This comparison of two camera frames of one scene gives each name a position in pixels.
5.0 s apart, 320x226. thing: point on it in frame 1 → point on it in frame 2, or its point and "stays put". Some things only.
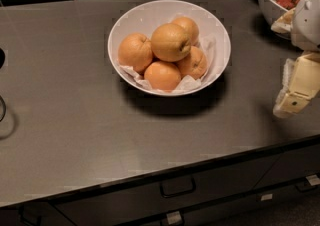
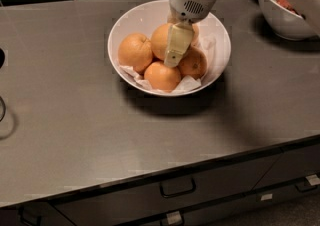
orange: (135, 50) stays put
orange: (194, 64) stays put
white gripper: (307, 23) → (187, 3)
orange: (170, 43) stays put
